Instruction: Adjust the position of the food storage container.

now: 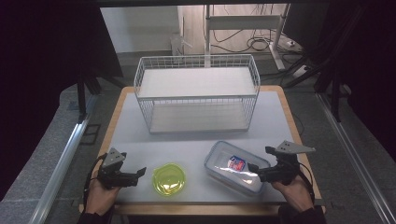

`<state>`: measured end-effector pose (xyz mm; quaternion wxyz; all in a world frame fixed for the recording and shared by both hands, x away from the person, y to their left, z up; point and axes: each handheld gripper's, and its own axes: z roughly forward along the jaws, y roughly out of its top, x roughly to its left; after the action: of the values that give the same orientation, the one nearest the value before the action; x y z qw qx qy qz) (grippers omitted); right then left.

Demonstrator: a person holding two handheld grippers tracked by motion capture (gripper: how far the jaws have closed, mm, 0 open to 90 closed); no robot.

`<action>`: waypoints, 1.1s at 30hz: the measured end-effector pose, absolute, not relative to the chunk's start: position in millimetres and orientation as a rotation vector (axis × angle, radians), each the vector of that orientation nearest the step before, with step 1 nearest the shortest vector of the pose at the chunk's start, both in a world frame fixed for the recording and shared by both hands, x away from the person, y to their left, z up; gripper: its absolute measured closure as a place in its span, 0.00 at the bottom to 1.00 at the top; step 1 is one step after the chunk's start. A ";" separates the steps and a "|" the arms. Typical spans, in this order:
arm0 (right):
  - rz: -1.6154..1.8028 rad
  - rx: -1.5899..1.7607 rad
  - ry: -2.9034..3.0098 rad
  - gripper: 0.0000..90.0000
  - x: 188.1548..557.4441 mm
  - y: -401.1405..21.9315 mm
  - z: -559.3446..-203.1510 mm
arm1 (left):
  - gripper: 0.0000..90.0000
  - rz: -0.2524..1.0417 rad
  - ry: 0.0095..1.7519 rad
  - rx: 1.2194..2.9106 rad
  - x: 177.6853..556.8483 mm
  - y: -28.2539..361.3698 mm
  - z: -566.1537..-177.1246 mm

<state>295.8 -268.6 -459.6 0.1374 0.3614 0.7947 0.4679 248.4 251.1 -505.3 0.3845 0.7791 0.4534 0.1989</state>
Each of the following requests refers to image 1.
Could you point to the black curtain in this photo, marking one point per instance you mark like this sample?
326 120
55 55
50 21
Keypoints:
367 62
46 62

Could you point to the black floor grate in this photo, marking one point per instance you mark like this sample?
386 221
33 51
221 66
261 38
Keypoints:
91 134

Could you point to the person's left hand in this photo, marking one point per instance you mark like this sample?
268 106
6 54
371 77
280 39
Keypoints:
99 196

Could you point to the white metal desk frame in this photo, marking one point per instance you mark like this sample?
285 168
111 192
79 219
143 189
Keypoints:
246 21

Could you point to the person's right hand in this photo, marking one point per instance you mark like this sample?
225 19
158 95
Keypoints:
295 193

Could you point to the small white power strip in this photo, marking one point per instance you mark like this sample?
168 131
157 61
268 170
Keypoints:
289 43

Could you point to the green round lidded container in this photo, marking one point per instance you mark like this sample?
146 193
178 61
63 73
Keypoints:
168 179

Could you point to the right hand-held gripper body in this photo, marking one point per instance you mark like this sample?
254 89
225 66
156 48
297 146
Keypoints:
285 165

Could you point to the aluminium floor rail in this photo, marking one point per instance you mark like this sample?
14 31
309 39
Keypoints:
355 161
59 168

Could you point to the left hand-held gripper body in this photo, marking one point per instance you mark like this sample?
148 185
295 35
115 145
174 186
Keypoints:
112 174

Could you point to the black frame post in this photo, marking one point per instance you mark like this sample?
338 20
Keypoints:
335 96
82 99

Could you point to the large white power strip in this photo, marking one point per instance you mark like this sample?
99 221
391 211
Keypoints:
302 71

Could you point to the clear rectangular food container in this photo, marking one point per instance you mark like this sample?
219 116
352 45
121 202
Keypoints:
236 168

